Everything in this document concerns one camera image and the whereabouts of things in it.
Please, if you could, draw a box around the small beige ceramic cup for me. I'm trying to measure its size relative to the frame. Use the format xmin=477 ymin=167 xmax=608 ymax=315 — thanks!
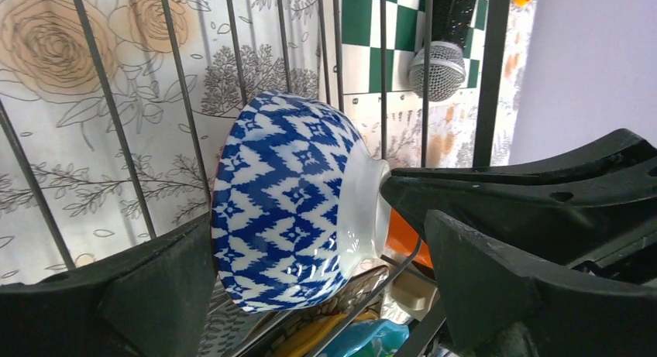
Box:
xmin=390 ymin=275 xmax=438 ymax=318

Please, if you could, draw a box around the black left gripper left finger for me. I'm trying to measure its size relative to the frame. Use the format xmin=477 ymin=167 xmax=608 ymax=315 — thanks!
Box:
xmin=1 ymin=216 xmax=216 ymax=356

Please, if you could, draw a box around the blue white patterned bowl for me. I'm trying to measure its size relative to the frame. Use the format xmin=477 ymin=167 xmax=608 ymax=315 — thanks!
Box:
xmin=211 ymin=91 xmax=391 ymax=313

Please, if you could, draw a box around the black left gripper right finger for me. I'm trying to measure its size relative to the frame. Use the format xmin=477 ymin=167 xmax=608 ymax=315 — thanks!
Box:
xmin=425 ymin=211 xmax=656 ymax=356

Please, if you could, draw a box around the black glitter microphone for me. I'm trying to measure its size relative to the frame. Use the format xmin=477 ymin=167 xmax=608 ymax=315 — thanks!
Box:
xmin=408 ymin=0 xmax=476 ymax=102

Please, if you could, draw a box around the blue polka dot plate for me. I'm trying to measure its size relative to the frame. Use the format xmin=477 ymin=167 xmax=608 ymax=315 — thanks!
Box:
xmin=318 ymin=319 xmax=410 ymax=357

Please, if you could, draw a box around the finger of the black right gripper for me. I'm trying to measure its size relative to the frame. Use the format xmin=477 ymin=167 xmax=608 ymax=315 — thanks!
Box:
xmin=380 ymin=129 xmax=656 ymax=284

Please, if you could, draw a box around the green white chessboard mat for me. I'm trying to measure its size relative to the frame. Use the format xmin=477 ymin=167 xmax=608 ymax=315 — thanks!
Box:
xmin=318 ymin=0 xmax=491 ymax=97

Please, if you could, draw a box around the yellow polka dot plate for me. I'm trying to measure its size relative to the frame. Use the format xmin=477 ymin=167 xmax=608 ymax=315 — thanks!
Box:
xmin=269 ymin=313 xmax=348 ymax=357

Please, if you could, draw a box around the black floral square plate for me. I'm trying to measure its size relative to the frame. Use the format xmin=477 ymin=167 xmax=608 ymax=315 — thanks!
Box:
xmin=251 ymin=266 xmax=390 ymax=356

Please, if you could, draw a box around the orange ceramic mug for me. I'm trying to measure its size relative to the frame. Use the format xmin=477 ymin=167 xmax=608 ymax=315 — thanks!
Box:
xmin=386 ymin=208 xmax=433 ymax=269

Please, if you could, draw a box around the grey wire dish rack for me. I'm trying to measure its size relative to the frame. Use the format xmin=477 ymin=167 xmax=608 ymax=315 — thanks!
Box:
xmin=0 ymin=0 xmax=514 ymax=357

